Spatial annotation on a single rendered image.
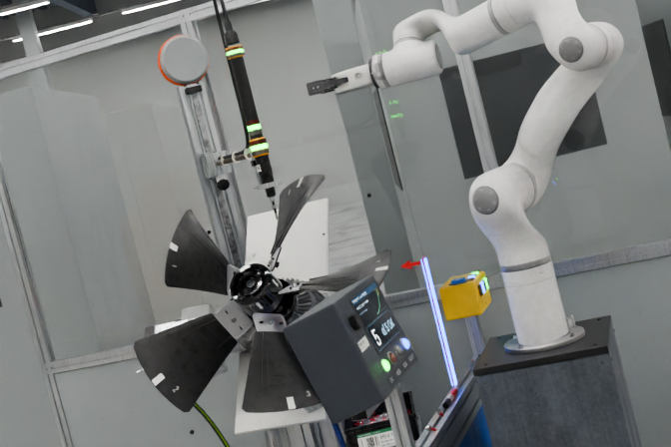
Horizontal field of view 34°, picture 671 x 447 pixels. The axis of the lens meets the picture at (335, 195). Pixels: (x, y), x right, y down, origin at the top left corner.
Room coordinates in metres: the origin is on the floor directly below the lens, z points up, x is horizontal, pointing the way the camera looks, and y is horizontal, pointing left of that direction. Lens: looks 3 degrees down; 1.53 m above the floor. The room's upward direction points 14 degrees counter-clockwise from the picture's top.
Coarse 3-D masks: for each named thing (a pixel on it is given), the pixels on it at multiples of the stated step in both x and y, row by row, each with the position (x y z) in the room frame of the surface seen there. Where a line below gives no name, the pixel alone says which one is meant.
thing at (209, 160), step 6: (204, 156) 3.31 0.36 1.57; (210, 156) 3.30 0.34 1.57; (216, 156) 3.30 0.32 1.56; (204, 162) 3.33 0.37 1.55; (210, 162) 3.30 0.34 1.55; (216, 162) 3.30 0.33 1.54; (204, 168) 3.36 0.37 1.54; (210, 168) 3.30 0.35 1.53; (216, 168) 3.30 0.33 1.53; (222, 168) 3.31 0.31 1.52; (228, 168) 3.31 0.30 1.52; (210, 174) 3.29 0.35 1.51; (216, 174) 3.30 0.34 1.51; (222, 174) 3.30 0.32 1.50
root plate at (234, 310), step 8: (232, 304) 2.77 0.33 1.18; (216, 312) 2.76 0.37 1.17; (224, 312) 2.77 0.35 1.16; (232, 312) 2.77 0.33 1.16; (240, 312) 2.77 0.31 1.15; (224, 320) 2.77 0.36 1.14; (240, 320) 2.77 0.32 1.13; (248, 320) 2.78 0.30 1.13; (232, 328) 2.77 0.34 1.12; (240, 328) 2.77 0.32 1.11; (248, 328) 2.77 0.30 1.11; (240, 336) 2.77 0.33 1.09
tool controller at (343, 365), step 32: (352, 288) 1.96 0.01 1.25; (320, 320) 1.85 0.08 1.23; (352, 320) 1.86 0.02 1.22; (384, 320) 2.01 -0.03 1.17; (320, 352) 1.85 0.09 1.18; (352, 352) 1.84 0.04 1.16; (384, 352) 1.93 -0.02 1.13; (320, 384) 1.86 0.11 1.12; (352, 384) 1.84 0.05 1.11; (384, 384) 1.86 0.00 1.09
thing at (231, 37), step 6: (228, 24) 2.74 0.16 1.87; (228, 30) 2.74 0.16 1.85; (228, 36) 2.74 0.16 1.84; (234, 36) 2.74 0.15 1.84; (228, 42) 2.74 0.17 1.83; (234, 42) 2.73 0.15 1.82; (264, 156) 2.74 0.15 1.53; (258, 162) 2.74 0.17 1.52; (264, 162) 2.74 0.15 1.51; (258, 168) 2.74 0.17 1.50; (264, 168) 2.73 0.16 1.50; (270, 168) 2.74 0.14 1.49; (264, 174) 2.74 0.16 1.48; (270, 174) 2.74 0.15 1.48; (264, 180) 2.74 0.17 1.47; (270, 180) 2.74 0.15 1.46; (270, 192) 2.74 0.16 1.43
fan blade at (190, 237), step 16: (192, 224) 2.94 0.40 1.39; (176, 240) 2.98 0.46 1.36; (192, 240) 2.93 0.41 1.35; (208, 240) 2.89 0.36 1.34; (176, 256) 2.97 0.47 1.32; (192, 256) 2.93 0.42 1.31; (208, 256) 2.88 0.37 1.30; (224, 256) 2.85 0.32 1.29; (176, 272) 2.97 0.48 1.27; (192, 272) 2.94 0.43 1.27; (208, 272) 2.89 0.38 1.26; (224, 272) 2.85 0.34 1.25; (192, 288) 2.95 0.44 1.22; (208, 288) 2.91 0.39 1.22; (224, 288) 2.87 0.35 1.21
